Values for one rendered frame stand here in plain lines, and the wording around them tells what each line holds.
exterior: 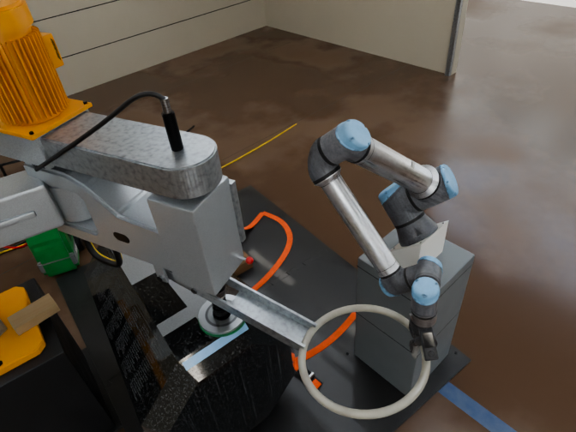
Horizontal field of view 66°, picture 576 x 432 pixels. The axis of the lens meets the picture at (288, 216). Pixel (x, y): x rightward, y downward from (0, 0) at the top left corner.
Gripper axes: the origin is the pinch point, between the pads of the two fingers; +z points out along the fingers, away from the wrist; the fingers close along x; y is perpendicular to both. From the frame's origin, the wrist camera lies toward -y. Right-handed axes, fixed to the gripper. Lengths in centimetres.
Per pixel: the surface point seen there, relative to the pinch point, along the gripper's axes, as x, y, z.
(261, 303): 60, 26, -13
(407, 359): -5, 34, 52
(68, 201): 133, 53, -59
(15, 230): 153, 43, -55
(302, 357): 45.6, 1.5, -7.4
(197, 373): 90, 9, 6
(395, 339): 0, 40, 42
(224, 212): 66, 28, -61
